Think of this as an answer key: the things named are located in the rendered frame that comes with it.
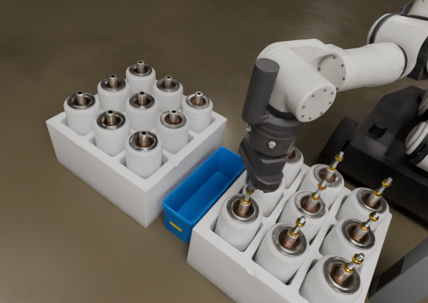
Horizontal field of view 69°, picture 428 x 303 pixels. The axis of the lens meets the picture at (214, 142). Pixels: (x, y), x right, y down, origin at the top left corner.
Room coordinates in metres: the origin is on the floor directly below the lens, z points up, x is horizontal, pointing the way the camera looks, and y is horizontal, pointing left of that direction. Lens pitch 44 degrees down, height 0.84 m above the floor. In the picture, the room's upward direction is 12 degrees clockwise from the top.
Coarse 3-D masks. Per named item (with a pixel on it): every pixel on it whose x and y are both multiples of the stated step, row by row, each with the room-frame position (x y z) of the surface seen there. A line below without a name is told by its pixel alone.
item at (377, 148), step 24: (384, 96) 1.17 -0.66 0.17; (408, 96) 1.21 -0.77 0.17; (384, 120) 1.00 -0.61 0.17; (408, 120) 1.03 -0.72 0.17; (360, 144) 0.80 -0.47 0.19; (384, 144) 0.80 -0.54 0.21; (336, 168) 0.82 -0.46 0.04; (360, 168) 0.77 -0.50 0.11; (384, 168) 0.75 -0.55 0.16; (408, 168) 0.73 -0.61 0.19; (384, 192) 0.72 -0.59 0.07; (408, 192) 0.70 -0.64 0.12
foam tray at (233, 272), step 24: (240, 192) 0.53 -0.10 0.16; (288, 192) 0.55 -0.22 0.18; (216, 216) 0.43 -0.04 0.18; (192, 240) 0.38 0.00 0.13; (216, 240) 0.37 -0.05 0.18; (312, 240) 0.44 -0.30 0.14; (192, 264) 0.37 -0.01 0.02; (216, 264) 0.34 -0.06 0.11; (240, 264) 0.32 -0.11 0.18; (312, 264) 0.37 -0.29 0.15; (240, 288) 0.31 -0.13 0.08; (264, 288) 0.29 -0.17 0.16; (288, 288) 0.29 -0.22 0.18
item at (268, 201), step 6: (246, 186) 0.51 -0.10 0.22; (282, 186) 0.51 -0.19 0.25; (258, 192) 0.48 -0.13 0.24; (270, 192) 0.48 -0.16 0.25; (276, 192) 0.49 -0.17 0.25; (282, 192) 0.50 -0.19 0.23; (258, 198) 0.48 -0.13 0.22; (264, 198) 0.47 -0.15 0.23; (270, 198) 0.48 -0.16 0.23; (276, 198) 0.49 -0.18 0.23; (264, 204) 0.47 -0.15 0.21; (270, 204) 0.48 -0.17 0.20; (264, 210) 0.48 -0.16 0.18; (270, 210) 0.48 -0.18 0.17; (264, 216) 0.48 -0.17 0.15
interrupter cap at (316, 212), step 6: (300, 192) 0.49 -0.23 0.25; (306, 192) 0.50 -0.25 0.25; (312, 192) 0.50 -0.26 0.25; (300, 198) 0.48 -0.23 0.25; (306, 198) 0.48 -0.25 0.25; (300, 204) 0.46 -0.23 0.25; (318, 204) 0.47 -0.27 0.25; (324, 204) 0.47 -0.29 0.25; (300, 210) 0.44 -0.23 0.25; (306, 210) 0.45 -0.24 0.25; (312, 210) 0.45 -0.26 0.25; (318, 210) 0.45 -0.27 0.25; (324, 210) 0.46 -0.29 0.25; (306, 216) 0.43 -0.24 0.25; (312, 216) 0.43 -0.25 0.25; (318, 216) 0.43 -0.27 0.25
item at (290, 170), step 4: (300, 160) 0.61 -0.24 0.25; (288, 164) 0.59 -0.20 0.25; (292, 164) 0.59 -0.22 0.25; (296, 164) 0.59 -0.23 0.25; (300, 164) 0.60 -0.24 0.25; (284, 168) 0.58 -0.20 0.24; (288, 168) 0.58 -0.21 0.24; (292, 168) 0.58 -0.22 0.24; (296, 168) 0.59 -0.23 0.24; (284, 172) 0.58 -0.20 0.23; (288, 172) 0.58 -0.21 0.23; (292, 172) 0.58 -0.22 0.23; (296, 172) 0.59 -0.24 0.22; (284, 176) 0.58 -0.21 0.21; (288, 176) 0.58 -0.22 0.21; (292, 176) 0.59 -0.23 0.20; (284, 180) 0.58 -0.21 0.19; (288, 180) 0.58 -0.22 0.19; (292, 180) 0.60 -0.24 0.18; (288, 184) 0.59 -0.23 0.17; (288, 188) 0.59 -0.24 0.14
